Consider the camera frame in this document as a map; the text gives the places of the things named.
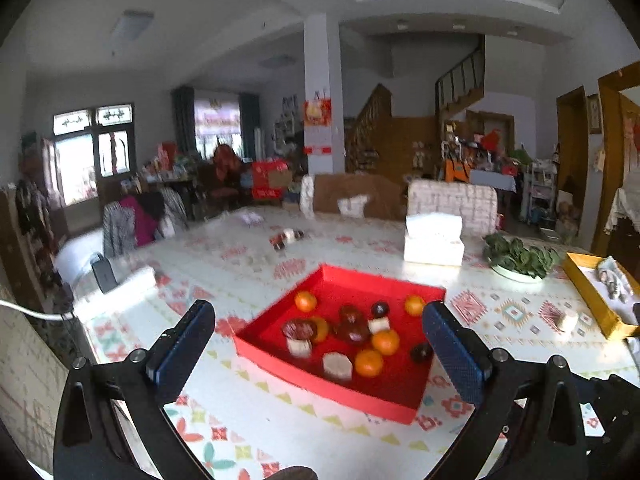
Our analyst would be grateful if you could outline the wooden door frame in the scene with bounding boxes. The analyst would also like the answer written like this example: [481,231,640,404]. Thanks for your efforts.
[597,61,640,257]

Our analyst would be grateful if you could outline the pink jacket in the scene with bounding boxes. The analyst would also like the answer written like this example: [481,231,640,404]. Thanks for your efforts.
[120,195,159,247]

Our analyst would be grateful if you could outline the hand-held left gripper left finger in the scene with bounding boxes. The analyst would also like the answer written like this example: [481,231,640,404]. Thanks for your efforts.
[52,300,216,480]

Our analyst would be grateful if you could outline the yellow box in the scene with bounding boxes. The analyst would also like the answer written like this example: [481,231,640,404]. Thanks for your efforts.
[563,252,640,341]

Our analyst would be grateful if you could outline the white flat box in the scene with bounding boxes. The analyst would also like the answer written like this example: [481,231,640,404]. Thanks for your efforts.
[75,266,157,312]

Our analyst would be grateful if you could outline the curtained window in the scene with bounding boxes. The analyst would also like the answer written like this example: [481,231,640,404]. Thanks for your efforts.
[171,86,261,162]

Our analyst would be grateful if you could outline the patterned tablecloth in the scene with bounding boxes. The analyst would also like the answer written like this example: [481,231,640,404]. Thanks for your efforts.
[55,205,640,480]

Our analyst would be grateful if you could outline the white tissue box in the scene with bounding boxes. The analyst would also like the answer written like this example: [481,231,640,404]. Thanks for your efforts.
[403,213,466,266]

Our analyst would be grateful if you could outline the wooden door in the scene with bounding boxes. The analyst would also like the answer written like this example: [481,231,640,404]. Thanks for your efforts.
[556,85,589,203]

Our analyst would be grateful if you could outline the red wall calendar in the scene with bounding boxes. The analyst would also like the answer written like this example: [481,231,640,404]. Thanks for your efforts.
[304,91,334,157]

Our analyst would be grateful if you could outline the black phone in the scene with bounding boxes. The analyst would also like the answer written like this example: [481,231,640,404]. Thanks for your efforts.
[91,253,119,294]

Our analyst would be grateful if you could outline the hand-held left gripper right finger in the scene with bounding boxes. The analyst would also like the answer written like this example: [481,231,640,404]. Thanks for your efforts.
[422,301,601,480]

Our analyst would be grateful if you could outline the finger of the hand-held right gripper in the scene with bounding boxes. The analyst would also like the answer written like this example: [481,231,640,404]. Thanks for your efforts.
[577,374,640,463]

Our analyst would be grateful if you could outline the white shelf cart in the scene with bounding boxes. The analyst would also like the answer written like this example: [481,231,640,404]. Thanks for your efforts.
[522,161,557,227]

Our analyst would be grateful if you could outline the white cable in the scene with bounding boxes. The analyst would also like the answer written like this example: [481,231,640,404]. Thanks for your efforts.
[0,299,77,322]

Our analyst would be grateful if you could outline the clothes rack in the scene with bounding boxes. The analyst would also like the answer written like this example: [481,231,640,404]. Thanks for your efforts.
[14,179,67,288]

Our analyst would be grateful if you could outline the large brown date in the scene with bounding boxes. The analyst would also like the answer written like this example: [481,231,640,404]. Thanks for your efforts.
[334,322,372,345]
[281,319,318,341]

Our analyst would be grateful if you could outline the glass entrance door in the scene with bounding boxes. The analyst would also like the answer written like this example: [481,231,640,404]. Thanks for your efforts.
[42,102,137,207]

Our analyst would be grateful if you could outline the green spinach leaves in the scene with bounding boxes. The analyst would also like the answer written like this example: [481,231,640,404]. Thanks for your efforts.
[482,232,561,278]

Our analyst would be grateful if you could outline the ceiling light panel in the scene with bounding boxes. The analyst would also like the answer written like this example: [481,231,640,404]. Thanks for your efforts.
[110,9,154,52]

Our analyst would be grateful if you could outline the orange bag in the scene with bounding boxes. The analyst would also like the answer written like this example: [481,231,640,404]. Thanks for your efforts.
[444,156,474,184]

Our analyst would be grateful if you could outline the red box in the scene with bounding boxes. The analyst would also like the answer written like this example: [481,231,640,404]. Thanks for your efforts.
[232,263,447,425]

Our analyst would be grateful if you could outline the wooden staircase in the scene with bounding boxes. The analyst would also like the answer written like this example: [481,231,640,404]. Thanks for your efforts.
[345,35,487,183]

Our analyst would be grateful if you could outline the round white cake lump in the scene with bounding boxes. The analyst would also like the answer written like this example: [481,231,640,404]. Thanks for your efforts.
[322,351,354,380]

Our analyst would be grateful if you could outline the white patterned chair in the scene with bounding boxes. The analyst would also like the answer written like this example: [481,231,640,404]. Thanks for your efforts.
[407,180,499,238]
[0,287,77,477]

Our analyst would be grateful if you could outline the brown covered chair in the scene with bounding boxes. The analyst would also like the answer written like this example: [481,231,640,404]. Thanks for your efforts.
[300,174,406,221]

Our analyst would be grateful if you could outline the striped chair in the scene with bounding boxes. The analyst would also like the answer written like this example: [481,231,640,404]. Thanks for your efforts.
[102,202,139,259]
[160,187,189,237]

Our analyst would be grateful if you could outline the large orange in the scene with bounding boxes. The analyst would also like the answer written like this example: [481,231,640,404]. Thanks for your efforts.
[355,350,384,378]

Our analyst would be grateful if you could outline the white plate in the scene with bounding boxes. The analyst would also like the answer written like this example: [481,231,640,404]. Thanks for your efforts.
[487,255,551,283]

